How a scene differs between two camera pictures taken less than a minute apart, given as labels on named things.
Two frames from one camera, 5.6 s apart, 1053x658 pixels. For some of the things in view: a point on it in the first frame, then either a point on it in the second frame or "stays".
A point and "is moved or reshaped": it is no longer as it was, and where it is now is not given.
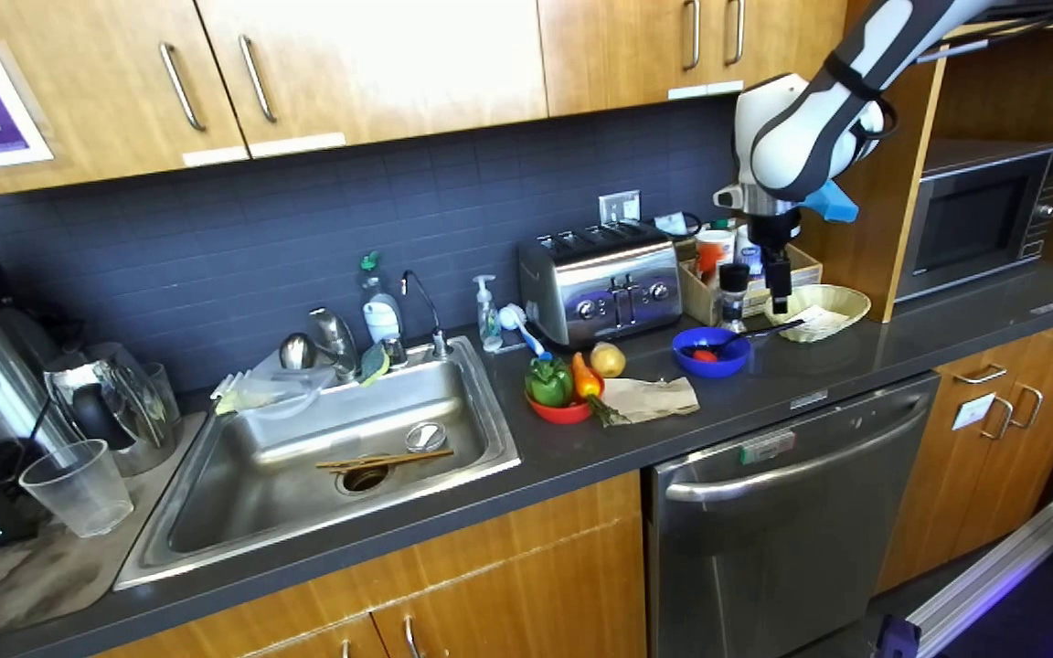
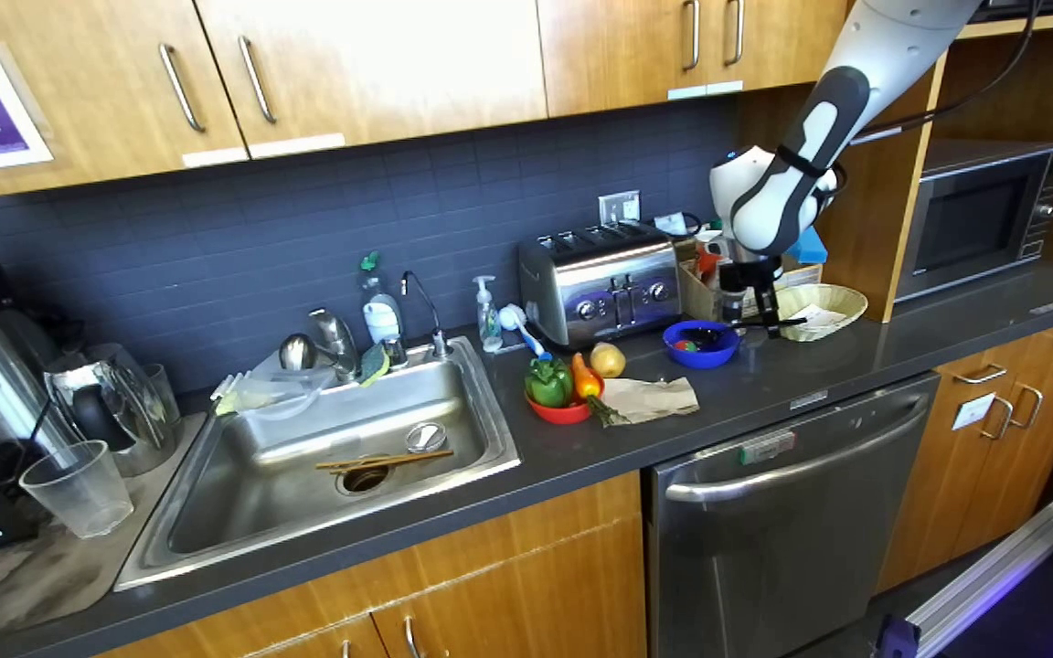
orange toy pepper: (591, 385) stays
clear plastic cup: (81, 482) stays
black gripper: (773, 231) → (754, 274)
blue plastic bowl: (712, 351) is moved or reshaped
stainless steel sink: (314, 444) stays
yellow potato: (608, 360) stays
